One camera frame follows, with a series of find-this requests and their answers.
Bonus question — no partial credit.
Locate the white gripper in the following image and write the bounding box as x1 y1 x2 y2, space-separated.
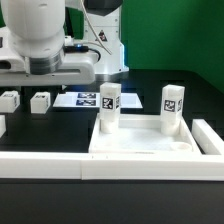
0 26 101 87

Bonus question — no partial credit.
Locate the white square tabletop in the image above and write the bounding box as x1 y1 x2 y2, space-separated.
89 114 201 155

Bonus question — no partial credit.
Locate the white sheet with tags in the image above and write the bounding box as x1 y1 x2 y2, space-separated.
53 92 142 109

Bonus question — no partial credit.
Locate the white U-shaped fence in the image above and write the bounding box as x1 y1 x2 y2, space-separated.
0 119 224 181

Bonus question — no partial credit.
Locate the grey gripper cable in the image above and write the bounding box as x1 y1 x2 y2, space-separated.
64 0 113 63

